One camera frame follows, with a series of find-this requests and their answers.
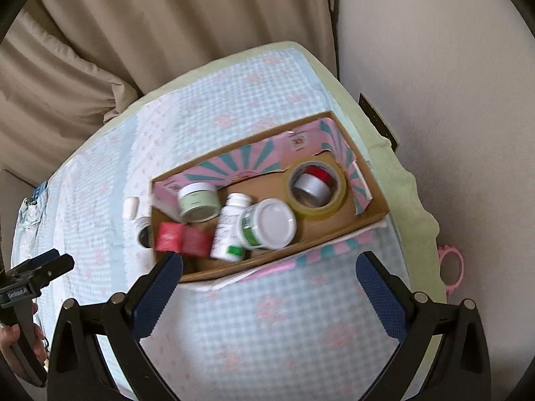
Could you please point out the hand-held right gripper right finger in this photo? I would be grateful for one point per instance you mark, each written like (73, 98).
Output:
(382, 296)

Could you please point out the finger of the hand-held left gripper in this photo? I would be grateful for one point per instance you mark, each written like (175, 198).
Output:
(35, 261)
(54, 271)

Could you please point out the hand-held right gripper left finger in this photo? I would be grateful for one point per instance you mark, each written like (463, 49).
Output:
(156, 296)

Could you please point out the red carton box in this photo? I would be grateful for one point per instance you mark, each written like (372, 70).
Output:
(175, 236)

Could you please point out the small black and white jar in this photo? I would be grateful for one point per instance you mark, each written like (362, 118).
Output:
(144, 234)

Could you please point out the pink striped cardboard box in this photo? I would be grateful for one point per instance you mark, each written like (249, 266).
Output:
(330, 225)

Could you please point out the white pill bottle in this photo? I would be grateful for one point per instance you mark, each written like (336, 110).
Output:
(225, 229)

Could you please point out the small green jar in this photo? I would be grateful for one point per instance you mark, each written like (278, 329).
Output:
(196, 201)

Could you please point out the clear yellow tape roll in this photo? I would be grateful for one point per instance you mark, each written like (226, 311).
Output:
(339, 199)

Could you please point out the white jar with green label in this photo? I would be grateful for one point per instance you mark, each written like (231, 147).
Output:
(273, 223)

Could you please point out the person's left hand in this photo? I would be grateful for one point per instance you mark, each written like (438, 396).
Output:
(39, 342)

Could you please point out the light blue quilt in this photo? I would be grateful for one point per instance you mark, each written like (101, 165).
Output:
(25, 225)

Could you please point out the blue patterned cloth item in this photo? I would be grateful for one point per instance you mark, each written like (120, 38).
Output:
(41, 191)

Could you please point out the small white case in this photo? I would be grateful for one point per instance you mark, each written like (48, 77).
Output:
(131, 208)

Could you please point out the checkered blue pink blanket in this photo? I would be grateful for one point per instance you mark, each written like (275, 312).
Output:
(292, 321)

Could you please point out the light green bed sheet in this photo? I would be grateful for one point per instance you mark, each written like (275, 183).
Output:
(411, 200)

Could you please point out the beige curtain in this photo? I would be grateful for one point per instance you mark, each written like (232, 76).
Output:
(167, 12)

